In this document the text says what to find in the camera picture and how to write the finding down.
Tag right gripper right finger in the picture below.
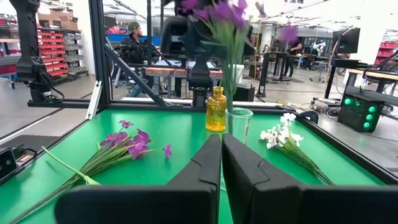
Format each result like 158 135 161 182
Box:
221 133 398 224

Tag yellow glass vase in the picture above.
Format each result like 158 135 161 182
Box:
205 86 228 133

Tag purple flower bunch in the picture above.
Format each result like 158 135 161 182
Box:
7 119 174 224
180 0 300 114

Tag wooden desk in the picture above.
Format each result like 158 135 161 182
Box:
343 68 398 106

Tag computer with green lights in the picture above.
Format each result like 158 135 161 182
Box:
337 93 385 133

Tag clear glass vase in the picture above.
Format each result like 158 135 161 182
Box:
225 107 254 146

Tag black aluminium table frame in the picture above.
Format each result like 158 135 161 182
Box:
0 0 398 186

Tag green table mat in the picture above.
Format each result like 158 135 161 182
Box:
0 108 388 224

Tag wooden workbench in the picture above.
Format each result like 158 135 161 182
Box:
145 58 224 100

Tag black table-level camera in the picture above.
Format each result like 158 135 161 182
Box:
0 148 19 185

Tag black monitor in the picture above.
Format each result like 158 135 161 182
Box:
331 27 361 55

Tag white flower bunch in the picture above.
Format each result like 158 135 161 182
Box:
259 112 335 186

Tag person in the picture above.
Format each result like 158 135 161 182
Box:
119 21 156 97
281 35 303 78

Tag cardboard boxes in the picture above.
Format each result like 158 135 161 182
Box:
37 9 78 32

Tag silver frame bracket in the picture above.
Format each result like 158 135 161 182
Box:
85 80 103 121

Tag black box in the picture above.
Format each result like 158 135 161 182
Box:
233 82 256 103

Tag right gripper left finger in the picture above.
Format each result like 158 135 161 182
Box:
54 134 222 224

